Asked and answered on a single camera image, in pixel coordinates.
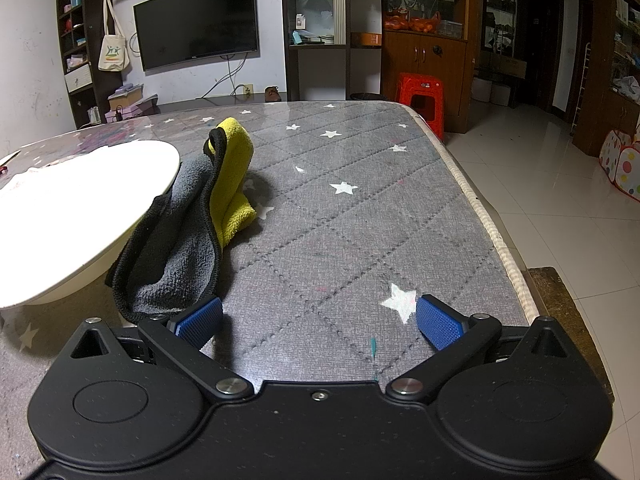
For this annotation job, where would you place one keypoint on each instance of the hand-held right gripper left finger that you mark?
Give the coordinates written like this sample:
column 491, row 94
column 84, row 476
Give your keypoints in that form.
column 200, row 321

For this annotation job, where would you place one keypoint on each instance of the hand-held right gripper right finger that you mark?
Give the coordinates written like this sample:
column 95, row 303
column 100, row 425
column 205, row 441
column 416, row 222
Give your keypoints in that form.
column 440, row 322

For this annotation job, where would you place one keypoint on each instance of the yellow grey microfiber cloth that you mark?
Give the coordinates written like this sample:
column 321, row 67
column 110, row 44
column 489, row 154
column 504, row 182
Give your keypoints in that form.
column 232, row 175

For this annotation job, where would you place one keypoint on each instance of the white bowl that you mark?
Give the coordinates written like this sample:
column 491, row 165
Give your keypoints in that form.
column 75, row 210

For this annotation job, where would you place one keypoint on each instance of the grey star quilted tablecloth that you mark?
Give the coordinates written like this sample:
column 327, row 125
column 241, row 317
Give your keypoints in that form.
column 350, row 210

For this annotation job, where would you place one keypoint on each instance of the dark television stand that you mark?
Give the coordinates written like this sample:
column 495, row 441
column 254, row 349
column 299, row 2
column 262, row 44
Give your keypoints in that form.
column 210, row 102

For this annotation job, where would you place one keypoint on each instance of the pink box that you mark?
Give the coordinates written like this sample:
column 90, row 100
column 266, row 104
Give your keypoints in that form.
column 135, row 111

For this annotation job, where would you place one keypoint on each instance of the white storage bin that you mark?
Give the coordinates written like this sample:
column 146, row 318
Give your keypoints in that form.
column 500, row 95
column 482, row 91

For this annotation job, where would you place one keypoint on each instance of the brown cardboard box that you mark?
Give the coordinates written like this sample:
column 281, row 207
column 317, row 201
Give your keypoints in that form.
column 126, row 95

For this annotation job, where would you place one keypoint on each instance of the red plastic stool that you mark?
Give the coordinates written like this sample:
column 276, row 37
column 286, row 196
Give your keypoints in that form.
column 420, row 85

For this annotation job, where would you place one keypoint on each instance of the polka dot play tent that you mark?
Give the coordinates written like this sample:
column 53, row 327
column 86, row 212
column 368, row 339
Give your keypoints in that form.
column 622, row 160

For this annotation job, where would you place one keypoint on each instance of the brown wooden cabinet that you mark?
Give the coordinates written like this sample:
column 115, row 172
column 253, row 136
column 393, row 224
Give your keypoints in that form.
column 442, row 65

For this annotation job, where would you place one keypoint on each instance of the glass display cabinet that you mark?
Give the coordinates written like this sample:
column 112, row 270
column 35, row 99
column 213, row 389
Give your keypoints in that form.
column 292, row 75

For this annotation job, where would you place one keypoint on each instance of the white metal rack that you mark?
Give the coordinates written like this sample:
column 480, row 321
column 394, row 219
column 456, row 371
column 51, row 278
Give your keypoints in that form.
column 581, row 90

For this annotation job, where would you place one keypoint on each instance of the cream canvas tote bag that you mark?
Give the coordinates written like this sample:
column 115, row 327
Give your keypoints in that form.
column 112, row 52

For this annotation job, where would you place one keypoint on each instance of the dark wooden door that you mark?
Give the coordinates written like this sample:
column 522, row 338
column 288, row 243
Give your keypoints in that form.
column 539, row 50

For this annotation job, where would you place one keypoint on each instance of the orange box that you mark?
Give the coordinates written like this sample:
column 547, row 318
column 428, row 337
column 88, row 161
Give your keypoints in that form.
column 366, row 39

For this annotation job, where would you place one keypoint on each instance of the black flat television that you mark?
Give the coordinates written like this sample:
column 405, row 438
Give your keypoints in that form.
column 195, row 20

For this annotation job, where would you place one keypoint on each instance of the orange bag of fruit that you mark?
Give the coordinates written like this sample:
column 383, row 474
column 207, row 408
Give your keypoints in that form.
column 412, row 22

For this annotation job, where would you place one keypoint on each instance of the wooden shelf unit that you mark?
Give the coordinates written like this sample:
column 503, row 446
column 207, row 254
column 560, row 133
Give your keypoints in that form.
column 600, row 60

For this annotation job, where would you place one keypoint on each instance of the dark open shelf unit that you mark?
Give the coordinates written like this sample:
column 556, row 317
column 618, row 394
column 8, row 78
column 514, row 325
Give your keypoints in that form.
column 92, row 15

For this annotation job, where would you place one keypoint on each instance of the wall socket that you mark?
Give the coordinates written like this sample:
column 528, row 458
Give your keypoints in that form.
column 247, row 90

